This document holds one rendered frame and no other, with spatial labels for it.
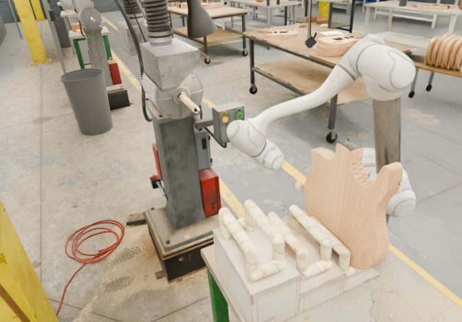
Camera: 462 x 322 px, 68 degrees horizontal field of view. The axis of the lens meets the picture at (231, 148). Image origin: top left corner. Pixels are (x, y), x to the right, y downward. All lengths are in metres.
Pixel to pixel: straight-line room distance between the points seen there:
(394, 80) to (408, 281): 0.66
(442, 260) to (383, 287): 1.58
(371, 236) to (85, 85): 3.75
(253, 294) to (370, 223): 0.37
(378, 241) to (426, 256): 1.74
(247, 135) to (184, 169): 0.84
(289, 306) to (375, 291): 0.30
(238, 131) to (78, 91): 3.20
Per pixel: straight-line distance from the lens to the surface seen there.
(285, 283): 0.98
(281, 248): 0.93
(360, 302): 1.18
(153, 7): 1.52
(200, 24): 1.51
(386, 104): 1.43
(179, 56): 1.40
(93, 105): 4.43
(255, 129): 1.38
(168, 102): 1.75
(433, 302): 1.25
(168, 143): 2.01
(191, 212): 2.32
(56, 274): 2.80
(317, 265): 1.07
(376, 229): 1.04
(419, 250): 2.81
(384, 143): 1.52
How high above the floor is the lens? 1.85
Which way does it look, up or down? 29 degrees down
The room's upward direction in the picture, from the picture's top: 4 degrees counter-clockwise
